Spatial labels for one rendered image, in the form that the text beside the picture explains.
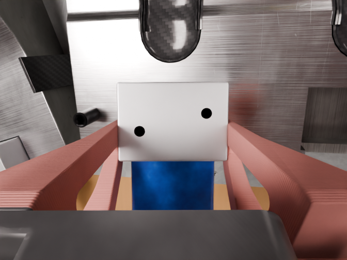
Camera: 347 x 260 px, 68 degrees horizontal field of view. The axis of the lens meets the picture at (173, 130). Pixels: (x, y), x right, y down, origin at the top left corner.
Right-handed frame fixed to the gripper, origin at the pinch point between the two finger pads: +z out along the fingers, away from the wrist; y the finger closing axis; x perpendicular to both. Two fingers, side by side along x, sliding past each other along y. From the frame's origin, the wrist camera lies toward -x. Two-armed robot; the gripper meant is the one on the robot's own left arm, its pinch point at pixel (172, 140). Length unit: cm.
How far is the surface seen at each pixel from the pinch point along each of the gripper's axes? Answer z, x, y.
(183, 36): 6.4, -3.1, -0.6
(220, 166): 9.8, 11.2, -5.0
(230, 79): 4.7, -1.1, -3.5
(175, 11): 7.3, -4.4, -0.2
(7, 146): 7.8, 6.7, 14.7
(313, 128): 4.9, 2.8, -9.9
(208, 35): 5.7, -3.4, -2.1
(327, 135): 4.6, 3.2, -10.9
